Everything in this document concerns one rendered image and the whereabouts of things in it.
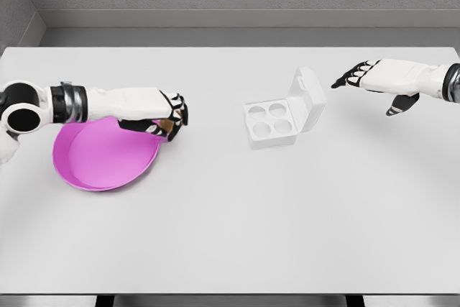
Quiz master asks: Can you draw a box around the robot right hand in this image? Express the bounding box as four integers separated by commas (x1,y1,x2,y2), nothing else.
331,58,421,117

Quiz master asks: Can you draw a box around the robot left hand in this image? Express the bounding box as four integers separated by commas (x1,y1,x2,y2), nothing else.
116,87,190,143

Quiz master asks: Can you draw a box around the white egg box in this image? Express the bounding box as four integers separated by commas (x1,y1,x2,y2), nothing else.
244,66,327,151

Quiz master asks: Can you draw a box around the pink round plate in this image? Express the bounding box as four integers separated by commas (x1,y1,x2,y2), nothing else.
52,115,161,192

